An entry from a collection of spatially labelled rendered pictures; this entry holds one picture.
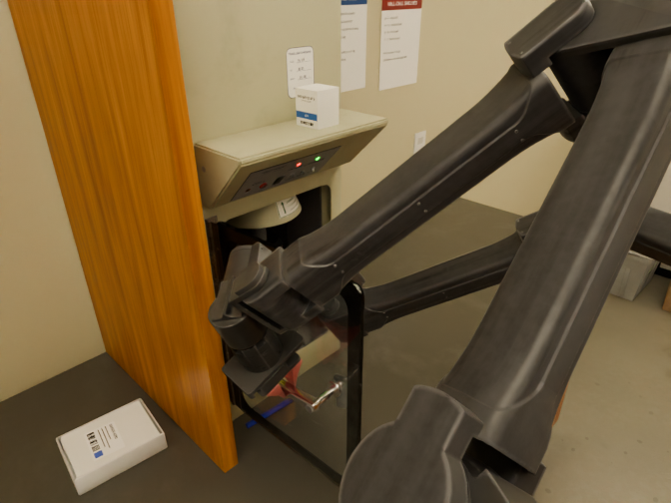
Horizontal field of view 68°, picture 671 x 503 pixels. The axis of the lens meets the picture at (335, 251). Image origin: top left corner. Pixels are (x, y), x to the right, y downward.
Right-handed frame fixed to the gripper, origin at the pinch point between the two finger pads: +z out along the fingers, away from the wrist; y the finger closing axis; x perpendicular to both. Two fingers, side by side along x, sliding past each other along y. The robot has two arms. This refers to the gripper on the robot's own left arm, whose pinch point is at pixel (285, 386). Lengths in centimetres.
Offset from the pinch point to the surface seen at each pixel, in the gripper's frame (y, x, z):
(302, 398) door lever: -0.1, 4.0, -0.7
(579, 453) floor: -80, 16, 164
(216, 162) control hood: -13.7, -17.4, -25.5
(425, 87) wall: -120, -70, 35
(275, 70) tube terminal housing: -32.6, -24.2, -28.1
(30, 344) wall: 27, -64, 10
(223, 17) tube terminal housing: -28, -24, -39
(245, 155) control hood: -16.2, -12.8, -26.4
